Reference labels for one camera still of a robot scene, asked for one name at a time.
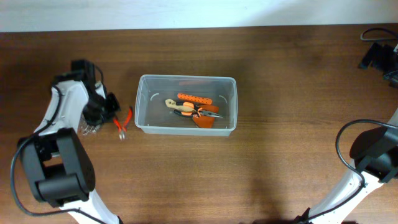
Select red black diagonal cutters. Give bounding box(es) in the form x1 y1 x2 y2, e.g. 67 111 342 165
113 106 133 140

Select wooden handled orange scraper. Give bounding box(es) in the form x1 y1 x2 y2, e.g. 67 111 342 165
165 99 219 128

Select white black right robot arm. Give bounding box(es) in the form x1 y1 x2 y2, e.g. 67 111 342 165
294 112 397 223

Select orange socket bit holder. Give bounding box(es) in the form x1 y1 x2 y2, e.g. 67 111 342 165
177 93 213 105

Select clear screwdriver set case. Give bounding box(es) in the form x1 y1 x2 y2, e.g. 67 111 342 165
78 119 101 136

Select clear plastic container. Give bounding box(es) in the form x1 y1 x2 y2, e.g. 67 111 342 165
134 75 238 136

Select orange black long nose pliers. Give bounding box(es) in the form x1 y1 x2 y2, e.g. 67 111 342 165
166 100 223 118

